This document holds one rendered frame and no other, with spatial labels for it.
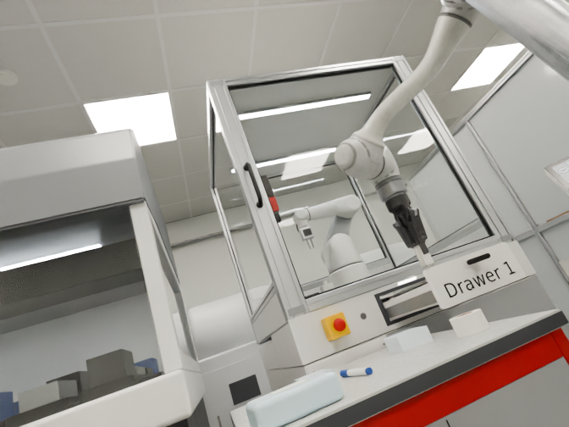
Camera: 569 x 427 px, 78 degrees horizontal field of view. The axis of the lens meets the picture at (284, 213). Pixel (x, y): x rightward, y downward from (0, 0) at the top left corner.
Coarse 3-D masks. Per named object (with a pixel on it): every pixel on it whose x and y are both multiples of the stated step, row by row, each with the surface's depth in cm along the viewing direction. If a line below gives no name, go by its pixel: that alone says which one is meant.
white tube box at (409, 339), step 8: (416, 328) 96; (424, 328) 89; (392, 336) 99; (400, 336) 88; (408, 336) 88; (416, 336) 88; (424, 336) 88; (392, 344) 93; (400, 344) 88; (408, 344) 88; (416, 344) 88
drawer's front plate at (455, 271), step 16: (464, 256) 98; (496, 256) 100; (512, 256) 101; (432, 272) 94; (448, 272) 95; (464, 272) 96; (480, 272) 97; (432, 288) 94; (448, 288) 93; (464, 288) 94; (480, 288) 95; (496, 288) 96; (448, 304) 91
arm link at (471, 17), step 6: (444, 0) 100; (444, 6) 103; (450, 6) 101; (456, 6) 99; (462, 6) 99; (468, 6) 98; (444, 12) 103; (450, 12) 101; (456, 12) 100; (462, 12) 100; (468, 12) 100; (474, 12) 100; (468, 18) 101; (474, 18) 102
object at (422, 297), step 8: (416, 288) 104; (424, 288) 100; (400, 296) 113; (408, 296) 108; (416, 296) 105; (424, 296) 100; (432, 296) 97; (384, 304) 123; (392, 304) 118; (400, 304) 113; (408, 304) 109; (416, 304) 105; (424, 304) 101; (432, 304) 98; (392, 312) 119; (400, 312) 115; (408, 312) 110
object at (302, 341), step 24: (528, 264) 141; (384, 288) 126; (312, 312) 118; (336, 312) 120; (360, 312) 121; (384, 312) 123; (432, 312) 126; (288, 336) 121; (312, 336) 115; (360, 336) 118; (264, 360) 189; (288, 360) 130; (312, 360) 112
